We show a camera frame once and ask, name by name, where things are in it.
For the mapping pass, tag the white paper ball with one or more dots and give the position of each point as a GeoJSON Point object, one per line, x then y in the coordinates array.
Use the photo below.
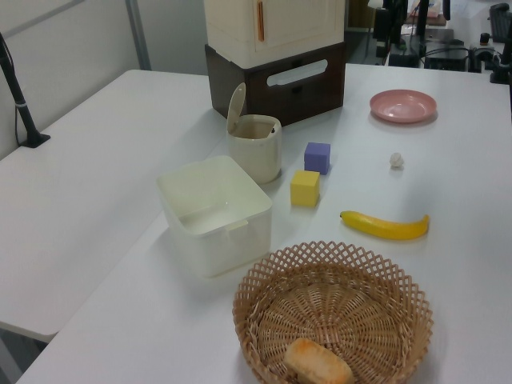
{"type": "Point", "coordinates": [396, 161]}

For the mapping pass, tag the cream mini trash can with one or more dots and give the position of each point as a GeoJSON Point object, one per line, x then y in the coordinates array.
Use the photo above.
{"type": "Point", "coordinates": [256, 158]}

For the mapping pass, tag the yellow foam cube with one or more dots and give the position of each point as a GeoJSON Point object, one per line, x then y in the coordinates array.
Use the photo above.
{"type": "Point", "coordinates": [305, 190]}

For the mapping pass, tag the white plastic open container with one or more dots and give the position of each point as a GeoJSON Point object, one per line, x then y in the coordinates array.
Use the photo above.
{"type": "Point", "coordinates": [244, 248]}

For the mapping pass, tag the purple foam cube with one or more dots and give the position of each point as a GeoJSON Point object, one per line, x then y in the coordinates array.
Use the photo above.
{"type": "Point", "coordinates": [317, 159]}

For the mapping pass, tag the dark brown wooden drawer box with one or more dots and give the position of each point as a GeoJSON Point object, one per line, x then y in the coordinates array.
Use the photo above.
{"type": "Point", "coordinates": [296, 100]}

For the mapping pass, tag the yellow toy banana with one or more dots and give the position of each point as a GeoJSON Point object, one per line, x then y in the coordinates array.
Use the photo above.
{"type": "Point", "coordinates": [384, 229]}

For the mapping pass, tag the woven wicker basket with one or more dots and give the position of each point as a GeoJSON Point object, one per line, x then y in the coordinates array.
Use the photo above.
{"type": "Point", "coordinates": [332, 304]}

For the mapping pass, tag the cream plastic storage box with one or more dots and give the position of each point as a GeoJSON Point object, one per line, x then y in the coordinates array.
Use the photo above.
{"type": "Point", "coordinates": [296, 28]}

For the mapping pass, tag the pink plastic plate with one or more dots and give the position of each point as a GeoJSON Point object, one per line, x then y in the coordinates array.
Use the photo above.
{"type": "Point", "coordinates": [402, 106]}

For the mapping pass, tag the toy bread loaf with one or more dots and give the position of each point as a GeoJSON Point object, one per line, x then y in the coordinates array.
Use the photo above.
{"type": "Point", "coordinates": [318, 364]}

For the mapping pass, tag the black equipment stand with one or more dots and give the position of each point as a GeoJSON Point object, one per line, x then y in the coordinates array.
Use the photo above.
{"type": "Point", "coordinates": [386, 24]}

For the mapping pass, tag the black electronics box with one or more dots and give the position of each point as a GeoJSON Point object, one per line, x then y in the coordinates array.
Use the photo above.
{"type": "Point", "coordinates": [446, 60]}

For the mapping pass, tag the black table clamp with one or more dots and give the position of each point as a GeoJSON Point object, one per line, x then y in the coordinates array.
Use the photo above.
{"type": "Point", "coordinates": [502, 66]}

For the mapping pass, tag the black camera stand pole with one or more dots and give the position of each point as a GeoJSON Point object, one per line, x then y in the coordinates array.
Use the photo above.
{"type": "Point", "coordinates": [18, 102]}

